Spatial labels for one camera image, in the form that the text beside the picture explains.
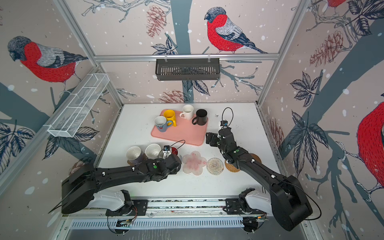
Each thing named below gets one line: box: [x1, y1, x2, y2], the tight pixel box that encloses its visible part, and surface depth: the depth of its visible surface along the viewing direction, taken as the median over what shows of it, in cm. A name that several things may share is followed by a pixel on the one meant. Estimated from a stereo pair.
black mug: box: [192, 108, 208, 126], surface depth 106 cm
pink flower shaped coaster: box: [182, 150, 207, 176], surface depth 91 cm
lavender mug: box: [126, 146, 145, 166], surface depth 87 cm
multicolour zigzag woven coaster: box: [206, 157, 225, 176], surface depth 89 cm
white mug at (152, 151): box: [145, 143, 162, 160], surface depth 87 cm
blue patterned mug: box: [154, 116, 174, 133], surface depth 100 cm
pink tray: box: [151, 109, 208, 146], surface depth 106 cm
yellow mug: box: [163, 109, 177, 127], surface depth 103 cm
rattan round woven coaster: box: [224, 159, 241, 173], surface depth 87 cm
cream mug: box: [179, 104, 194, 120], surface depth 109 cm
